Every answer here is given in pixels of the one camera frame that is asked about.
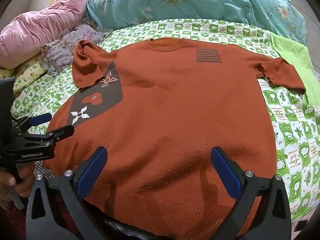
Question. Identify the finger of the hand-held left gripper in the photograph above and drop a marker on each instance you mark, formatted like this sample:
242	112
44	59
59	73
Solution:
40	118
63	131

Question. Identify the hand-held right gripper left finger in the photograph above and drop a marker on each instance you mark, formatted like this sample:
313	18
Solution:
91	172

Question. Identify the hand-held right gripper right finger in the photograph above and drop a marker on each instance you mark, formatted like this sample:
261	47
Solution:
226	172

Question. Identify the orange knit sweater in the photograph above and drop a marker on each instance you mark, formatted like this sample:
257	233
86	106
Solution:
170	110

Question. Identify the person's left hand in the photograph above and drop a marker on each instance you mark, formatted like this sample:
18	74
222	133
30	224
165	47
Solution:
25	177

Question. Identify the plaid cloth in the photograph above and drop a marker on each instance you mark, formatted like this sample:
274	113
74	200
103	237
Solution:
42	168

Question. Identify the yellow printed pillow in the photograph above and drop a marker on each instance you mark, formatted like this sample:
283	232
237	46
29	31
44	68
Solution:
27	72

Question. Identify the green checked bed sheet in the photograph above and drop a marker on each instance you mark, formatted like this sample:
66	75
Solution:
292	140

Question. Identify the lilac floral cloth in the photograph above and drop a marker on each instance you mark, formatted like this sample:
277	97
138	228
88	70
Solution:
65	47

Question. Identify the pink padded quilt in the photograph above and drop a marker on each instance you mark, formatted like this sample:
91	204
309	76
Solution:
37	27

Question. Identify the lime green cloth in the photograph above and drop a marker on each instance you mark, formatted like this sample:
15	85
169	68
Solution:
297	57

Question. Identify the teal floral quilt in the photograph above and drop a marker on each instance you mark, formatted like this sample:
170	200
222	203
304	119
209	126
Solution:
200	2

